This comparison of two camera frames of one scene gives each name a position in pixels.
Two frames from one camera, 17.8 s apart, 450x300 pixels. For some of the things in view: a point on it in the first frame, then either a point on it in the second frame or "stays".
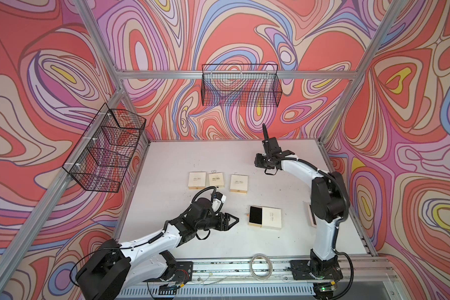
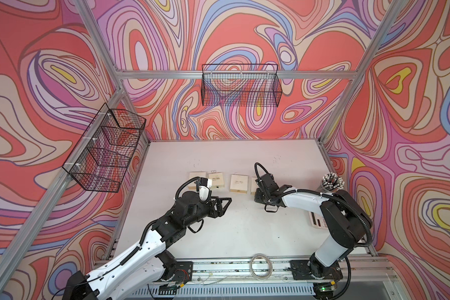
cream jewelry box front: [264, 217] -> [254, 185]
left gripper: [225, 227] -> [219, 212]
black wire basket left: [100, 157] stays
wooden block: [197, 180] stays
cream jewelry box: [239, 184] stays
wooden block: [216, 179] stays
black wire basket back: [240, 85] stays
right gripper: [258, 162] -> [258, 192]
